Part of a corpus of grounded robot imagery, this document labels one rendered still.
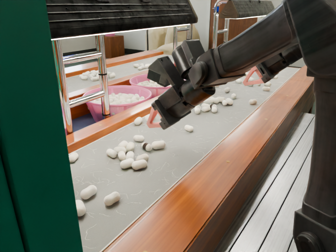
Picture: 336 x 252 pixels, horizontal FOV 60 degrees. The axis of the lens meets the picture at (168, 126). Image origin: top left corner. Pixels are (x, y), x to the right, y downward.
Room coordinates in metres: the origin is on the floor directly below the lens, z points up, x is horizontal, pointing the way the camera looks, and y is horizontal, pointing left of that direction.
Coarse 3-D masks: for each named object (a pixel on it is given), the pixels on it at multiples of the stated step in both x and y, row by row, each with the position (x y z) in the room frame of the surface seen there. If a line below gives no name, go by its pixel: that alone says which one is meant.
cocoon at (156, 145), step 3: (153, 141) 0.69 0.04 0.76; (156, 141) 0.69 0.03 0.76; (159, 141) 0.69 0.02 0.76; (162, 141) 0.69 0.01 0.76; (153, 144) 0.68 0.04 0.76; (156, 144) 0.68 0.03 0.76; (159, 144) 0.68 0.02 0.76; (162, 144) 0.68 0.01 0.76; (165, 144) 0.69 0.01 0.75; (153, 147) 0.68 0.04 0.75; (156, 147) 0.68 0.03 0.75; (159, 147) 0.68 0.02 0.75; (162, 147) 0.69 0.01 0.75
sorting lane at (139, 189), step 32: (224, 96) 1.16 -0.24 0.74; (256, 96) 1.16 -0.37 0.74; (128, 128) 0.83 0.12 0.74; (160, 128) 0.83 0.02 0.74; (224, 128) 0.83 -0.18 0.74; (96, 160) 0.63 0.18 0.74; (160, 160) 0.63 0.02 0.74; (192, 160) 0.63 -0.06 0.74; (96, 192) 0.50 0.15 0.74; (128, 192) 0.50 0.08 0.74; (160, 192) 0.50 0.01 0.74; (96, 224) 0.40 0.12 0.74; (128, 224) 0.40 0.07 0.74
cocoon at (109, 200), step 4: (112, 192) 0.47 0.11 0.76; (116, 192) 0.47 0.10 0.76; (108, 196) 0.46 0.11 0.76; (112, 196) 0.46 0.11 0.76; (116, 196) 0.46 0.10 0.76; (104, 200) 0.45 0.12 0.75; (108, 200) 0.45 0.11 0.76; (112, 200) 0.45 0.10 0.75; (116, 200) 0.46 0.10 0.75; (108, 204) 0.45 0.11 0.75
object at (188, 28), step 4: (188, 24) 1.81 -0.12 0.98; (176, 28) 1.69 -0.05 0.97; (180, 28) 1.73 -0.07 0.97; (184, 28) 1.77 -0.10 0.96; (188, 28) 1.81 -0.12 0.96; (176, 32) 1.69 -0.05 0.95; (188, 32) 1.81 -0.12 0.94; (176, 36) 1.69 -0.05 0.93; (188, 36) 1.81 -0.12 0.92; (176, 40) 1.69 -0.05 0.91; (176, 44) 1.69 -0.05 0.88; (176, 68) 1.69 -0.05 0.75
